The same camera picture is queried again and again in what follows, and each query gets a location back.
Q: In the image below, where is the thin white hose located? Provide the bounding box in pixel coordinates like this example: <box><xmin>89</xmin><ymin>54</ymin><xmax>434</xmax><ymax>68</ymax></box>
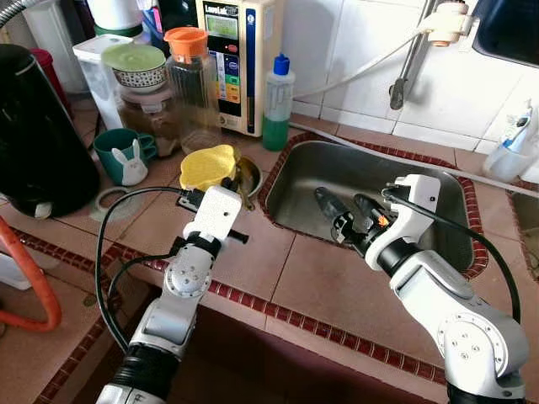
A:
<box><xmin>295</xmin><ymin>29</ymin><xmax>430</xmax><ymax>100</ymax></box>

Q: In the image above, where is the dark blue basin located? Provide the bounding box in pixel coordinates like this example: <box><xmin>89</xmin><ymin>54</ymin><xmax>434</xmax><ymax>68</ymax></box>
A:
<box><xmin>472</xmin><ymin>0</ymin><xmax>539</xmax><ymax>68</ymax></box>

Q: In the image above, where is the grey metal faucet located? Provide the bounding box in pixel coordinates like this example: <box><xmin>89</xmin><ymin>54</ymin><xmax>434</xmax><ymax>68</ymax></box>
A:
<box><xmin>388</xmin><ymin>0</ymin><xmax>439</xmax><ymax>111</ymax></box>

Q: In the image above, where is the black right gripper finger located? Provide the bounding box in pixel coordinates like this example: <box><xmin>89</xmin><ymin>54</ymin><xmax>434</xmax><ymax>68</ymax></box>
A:
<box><xmin>354</xmin><ymin>193</ymin><xmax>387</xmax><ymax>226</ymax></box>
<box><xmin>314</xmin><ymin>187</ymin><xmax>350</xmax><ymax>224</ymax></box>

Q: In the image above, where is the green dish soap bottle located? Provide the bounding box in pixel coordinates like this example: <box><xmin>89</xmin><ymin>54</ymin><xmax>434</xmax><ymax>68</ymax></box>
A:
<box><xmin>262</xmin><ymin>53</ymin><xmax>296</xmax><ymax>152</ymax></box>

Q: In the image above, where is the orange hose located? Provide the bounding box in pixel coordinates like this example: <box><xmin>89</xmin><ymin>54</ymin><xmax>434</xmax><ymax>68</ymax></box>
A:
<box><xmin>0</xmin><ymin>215</ymin><xmax>62</xmax><ymax>333</ymax></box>

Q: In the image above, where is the clear pitcher with orange lid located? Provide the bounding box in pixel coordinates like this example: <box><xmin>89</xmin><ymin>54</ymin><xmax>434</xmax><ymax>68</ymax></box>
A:
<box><xmin>164</xmin><ymin>27</ymin><xmax>224</xmax><ymax>155</ymax></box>

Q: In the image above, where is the clear plastic cup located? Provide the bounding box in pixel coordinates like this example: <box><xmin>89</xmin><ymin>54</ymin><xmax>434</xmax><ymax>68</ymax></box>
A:
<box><xmin>486</xmin><ymin>139</ymin><xmax>533</xmax><ymax>182</ymax></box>

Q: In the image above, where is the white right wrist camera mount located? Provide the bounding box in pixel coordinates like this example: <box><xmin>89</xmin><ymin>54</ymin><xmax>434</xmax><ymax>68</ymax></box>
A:
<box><xmin>362</xmin><ymin>173</ymin><xmax>442</xmax><ymax>272</ymax></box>

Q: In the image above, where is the teal rabbit mug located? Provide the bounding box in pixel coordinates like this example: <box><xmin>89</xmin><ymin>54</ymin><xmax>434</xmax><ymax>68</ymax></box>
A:
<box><xmin>93</xmin><ymin>128</ymin><xmax>158</xmax><ymax>188</ymax></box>

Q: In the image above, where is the white and green bottle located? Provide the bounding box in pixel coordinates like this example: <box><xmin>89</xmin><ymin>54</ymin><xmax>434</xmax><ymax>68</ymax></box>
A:
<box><xmin>87</xmin><ymin>0</ymin><xmax>146</xmax><ymax>39</ymax></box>

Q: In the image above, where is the glass jar with brown contents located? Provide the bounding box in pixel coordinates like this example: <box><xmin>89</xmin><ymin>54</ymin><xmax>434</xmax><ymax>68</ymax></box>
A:
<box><xmin>118</xmin><ymin>84</ymin><xmax>182</xmax><ymax>157</ymax></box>

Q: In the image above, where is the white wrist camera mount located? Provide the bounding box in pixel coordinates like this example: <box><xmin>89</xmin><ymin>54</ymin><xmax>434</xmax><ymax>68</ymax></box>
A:
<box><xmin>362</xmin><ymin>173</ymin><xmax>442</xmax><ymax>272</ymax></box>
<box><xmin>183</xmin><ymin>185</ymin><xmax>243</xmax><ymax>245</ymax></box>

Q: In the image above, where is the cream water ionizer machine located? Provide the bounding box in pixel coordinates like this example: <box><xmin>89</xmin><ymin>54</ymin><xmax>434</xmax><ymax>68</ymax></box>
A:
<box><xmin>195</xmin><ymin>0</ymin><xmax>287</xmax><ymax>138</ymax></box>

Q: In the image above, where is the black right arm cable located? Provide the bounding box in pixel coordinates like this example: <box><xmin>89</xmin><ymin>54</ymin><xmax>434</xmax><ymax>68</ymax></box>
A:
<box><xmin>383</xmin><ymin>187</ymin><xmax>523</xmax><ymax>325</ymax></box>

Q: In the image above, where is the green round lid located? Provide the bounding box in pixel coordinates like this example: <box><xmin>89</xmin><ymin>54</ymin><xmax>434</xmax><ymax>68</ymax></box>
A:
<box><xmin>101</xmin><ymin>42</ymin><xmax>168</xmax><ymax>73</ymax></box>

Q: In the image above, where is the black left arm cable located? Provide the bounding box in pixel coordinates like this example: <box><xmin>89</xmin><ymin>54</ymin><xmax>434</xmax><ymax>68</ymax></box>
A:
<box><xmin>94</xmin><ymin>185</ymin><xmax>208</xmax><ymax>353</ymax></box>

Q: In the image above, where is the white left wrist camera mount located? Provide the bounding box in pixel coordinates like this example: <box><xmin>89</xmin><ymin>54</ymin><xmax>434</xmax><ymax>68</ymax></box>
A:
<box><xmin>183</xmin><ymin>185</ymin><xmax>243</xmax><ymax>245</ymax></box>

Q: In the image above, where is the grey plastic ring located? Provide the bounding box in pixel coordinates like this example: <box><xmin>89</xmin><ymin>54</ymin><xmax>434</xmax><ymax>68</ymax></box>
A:
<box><xmin>90</xmin><ymin>185</ymin><xmax>140</xmax><ymax>221</ymax></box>

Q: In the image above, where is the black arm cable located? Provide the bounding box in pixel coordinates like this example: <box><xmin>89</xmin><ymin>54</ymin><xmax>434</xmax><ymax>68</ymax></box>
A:
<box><xmin>94</xmin><ymin>185</ymin><xmax>208</xmax><ymax>353</ymax></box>
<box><xmin>383</xmin><ymin>187</ymin><xmax>523</xmax><ymax>325</ymax></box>

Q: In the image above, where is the white and blue tube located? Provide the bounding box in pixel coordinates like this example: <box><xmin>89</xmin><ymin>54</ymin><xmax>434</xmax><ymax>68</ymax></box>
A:
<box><xmin>504</xmin><ymin>101</ymin><xmax>536</xmax><ymax>152</ymax></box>

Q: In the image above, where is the black electric kettle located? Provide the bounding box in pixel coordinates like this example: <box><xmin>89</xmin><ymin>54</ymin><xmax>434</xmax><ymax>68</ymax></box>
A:
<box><xmin>0</xmin><ymin>44</ymin><xmax>102</xmax><ymax>220</ymax></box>

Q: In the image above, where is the cream faucet filter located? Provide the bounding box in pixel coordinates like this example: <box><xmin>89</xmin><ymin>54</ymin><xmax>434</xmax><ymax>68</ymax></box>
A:
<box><xmin>419</xmin><ymin>0</ymin><xmax>481</xmax><ymax>47</ymax></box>

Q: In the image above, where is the white translucent plastic container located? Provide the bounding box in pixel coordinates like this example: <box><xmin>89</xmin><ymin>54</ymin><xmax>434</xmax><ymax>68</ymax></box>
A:
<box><xmin>73</xmin><ymin>34</ymin><xmax>127</xmax><ymax>129</ymax></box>

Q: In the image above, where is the white plastic tub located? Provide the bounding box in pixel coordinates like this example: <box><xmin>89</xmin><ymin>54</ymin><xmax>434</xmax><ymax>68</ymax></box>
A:
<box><xmin>0</xmin><ymin>252</ymin><xmax>35</xmax><ymax>291</ymax></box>

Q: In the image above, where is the patterned ceramic bowl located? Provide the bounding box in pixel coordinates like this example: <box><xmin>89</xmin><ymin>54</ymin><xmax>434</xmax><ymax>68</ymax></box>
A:
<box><xmin>112</xmin><ymin>66</ymin><xmax>168</xmax><ymax>91</ymax></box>

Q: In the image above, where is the round steel bowl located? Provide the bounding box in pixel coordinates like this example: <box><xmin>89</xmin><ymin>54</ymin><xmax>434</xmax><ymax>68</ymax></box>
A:
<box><xmin>227</xmin><ymin>154</ymin><xmax>264</xmax><ymax>203</ymax></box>

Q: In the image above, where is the dark red canister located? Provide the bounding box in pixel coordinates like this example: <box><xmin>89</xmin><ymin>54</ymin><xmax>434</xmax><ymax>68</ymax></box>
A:
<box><xmin>31</xmin><ymin>48</ymin><xmax>72</xmax><ymax>114</ymax></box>

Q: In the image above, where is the stainless steel sink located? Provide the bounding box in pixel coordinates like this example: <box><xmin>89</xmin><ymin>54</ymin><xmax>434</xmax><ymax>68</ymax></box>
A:
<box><xmin>264</xmin><ymin>137</ymin><xmax>478</xmax><ymax>274</ymax></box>
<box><xmin>508</xmin><ymin>189</ymin><xmax>539</xmax><ymax>279</ymax></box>

